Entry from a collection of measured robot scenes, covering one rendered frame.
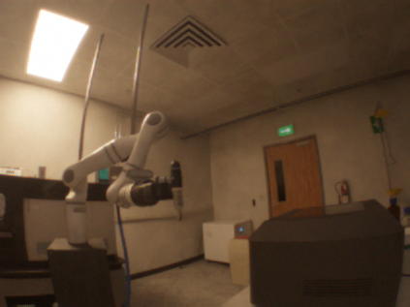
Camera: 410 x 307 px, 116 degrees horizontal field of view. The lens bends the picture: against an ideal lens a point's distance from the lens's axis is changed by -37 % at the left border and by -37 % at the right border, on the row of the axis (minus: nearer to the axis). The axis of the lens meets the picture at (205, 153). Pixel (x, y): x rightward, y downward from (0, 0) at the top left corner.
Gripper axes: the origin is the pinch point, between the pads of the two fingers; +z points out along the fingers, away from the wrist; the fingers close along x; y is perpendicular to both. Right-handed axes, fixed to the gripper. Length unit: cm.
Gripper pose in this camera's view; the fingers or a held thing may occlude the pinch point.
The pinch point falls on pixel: (178, 177)
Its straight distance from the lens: 46.8
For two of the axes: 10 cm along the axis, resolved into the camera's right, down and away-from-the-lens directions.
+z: 7.2, -2.2, -6.6
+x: -6.9, -0.9, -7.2
